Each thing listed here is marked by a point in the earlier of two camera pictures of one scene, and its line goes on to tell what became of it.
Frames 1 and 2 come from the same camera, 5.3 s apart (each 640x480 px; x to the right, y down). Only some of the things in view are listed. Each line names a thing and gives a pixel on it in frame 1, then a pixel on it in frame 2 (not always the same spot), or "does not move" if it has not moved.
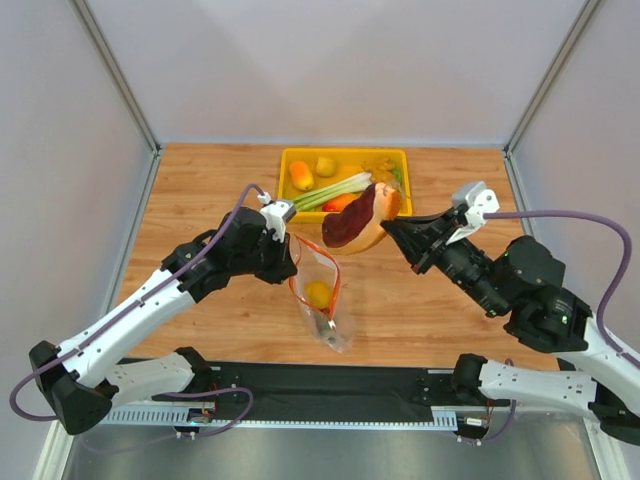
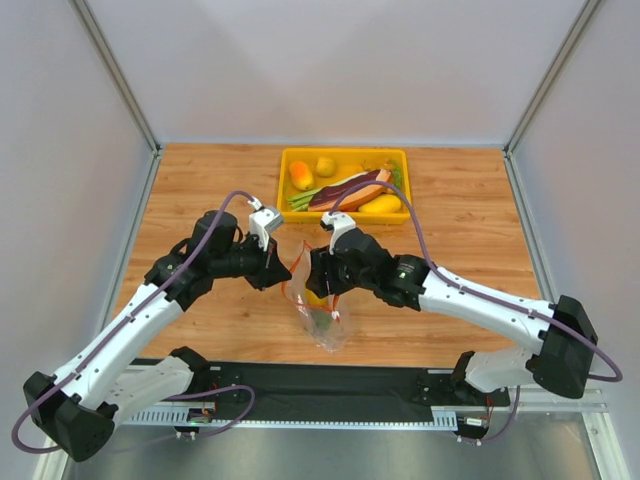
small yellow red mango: [301, 175] does not move
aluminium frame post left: [90, 25] does not move
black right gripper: [432, 245] -> [329, 270]
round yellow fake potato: [326, 167] does not move
